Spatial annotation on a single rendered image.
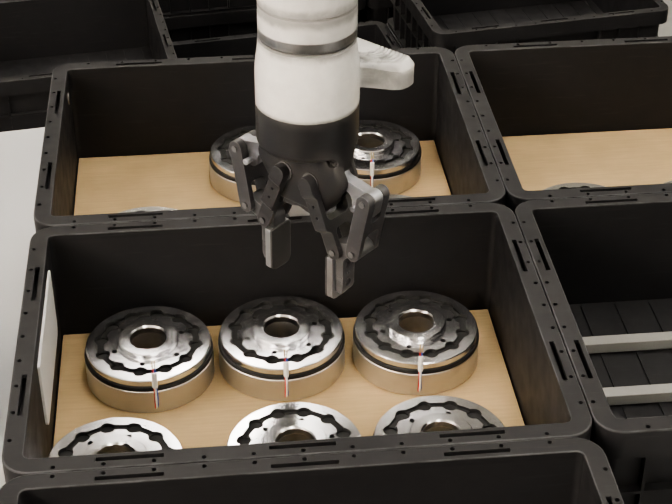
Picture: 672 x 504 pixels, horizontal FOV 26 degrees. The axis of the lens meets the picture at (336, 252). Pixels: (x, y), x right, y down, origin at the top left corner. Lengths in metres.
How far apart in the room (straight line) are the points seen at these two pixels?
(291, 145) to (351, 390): 0.25
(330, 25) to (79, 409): 0.39
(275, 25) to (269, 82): 0.04
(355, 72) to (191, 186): 0.46
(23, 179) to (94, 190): 0.30
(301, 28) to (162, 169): 0.52
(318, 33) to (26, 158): 0.85
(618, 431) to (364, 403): 0.25
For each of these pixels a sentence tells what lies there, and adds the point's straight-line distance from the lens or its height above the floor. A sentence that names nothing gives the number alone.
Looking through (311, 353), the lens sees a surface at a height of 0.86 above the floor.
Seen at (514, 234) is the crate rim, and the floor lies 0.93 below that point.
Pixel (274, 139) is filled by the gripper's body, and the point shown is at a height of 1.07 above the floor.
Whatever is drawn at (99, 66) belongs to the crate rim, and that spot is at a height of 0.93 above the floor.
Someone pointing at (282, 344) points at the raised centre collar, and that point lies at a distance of 1.17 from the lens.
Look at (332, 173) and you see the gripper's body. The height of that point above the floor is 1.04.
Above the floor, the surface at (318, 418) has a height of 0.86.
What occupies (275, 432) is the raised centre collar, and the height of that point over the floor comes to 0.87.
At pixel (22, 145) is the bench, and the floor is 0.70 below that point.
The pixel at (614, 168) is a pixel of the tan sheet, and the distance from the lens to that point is 1.50.
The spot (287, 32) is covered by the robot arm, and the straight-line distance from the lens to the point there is 0.99.
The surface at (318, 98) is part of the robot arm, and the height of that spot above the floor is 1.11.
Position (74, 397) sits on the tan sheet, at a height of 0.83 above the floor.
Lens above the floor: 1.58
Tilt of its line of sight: 34 degrees down
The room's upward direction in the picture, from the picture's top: straight up
